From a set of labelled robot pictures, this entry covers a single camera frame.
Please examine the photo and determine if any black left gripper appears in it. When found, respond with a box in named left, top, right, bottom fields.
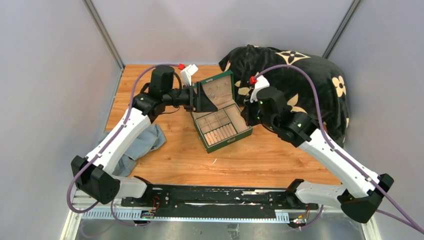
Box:
left=163, top=81, right=218, bottom=113

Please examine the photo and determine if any silver necklace jewelry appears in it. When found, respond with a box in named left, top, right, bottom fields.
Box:
left=208, top=93, right=217, bottom=101

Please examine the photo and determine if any green jewelry box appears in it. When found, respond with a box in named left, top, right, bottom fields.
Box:
left=191, top=70, right=253, bottom=153

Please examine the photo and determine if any green jewelry tray insert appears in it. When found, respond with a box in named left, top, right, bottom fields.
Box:
left=191, top=103, right=253, bottom=153

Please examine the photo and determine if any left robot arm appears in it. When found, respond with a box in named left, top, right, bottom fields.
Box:
left=70, top=64, right=218, bottom=207

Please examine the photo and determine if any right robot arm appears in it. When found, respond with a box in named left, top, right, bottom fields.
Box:
left=245, top=86, right=394, bottom=224

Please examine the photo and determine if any light blue cloth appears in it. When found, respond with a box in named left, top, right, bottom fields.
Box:
left=112, top=124, right=167, bottom=177

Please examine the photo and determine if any black floral plush blanket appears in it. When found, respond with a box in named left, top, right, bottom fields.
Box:
left=218, top=44, right=350, bottom=147

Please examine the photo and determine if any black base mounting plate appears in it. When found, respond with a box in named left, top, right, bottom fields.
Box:
left=120, top=184, right=319, bottom=220

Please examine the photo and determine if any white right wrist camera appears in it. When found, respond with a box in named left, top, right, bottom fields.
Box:
left=249, top=75, right=270, bottom=103

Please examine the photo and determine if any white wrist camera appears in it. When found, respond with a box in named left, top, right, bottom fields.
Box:
left=178, top=63, right=199, bottom=86
left=249, top=75, right=270, bottom=103

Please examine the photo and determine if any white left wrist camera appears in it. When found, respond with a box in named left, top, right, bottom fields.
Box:
left=178, top=63, right=199, bottom=86

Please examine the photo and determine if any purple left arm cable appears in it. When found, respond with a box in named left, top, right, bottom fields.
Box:
left=66, top=63, right=186, bottom=214

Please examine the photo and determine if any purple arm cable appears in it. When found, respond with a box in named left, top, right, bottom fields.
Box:
left=66, top=63, right=186, bottom=214
left=249, top=64, right=424, bottom=235

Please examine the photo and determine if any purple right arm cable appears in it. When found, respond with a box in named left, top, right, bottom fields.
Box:
left=249, top=64, right=424, bottom=235

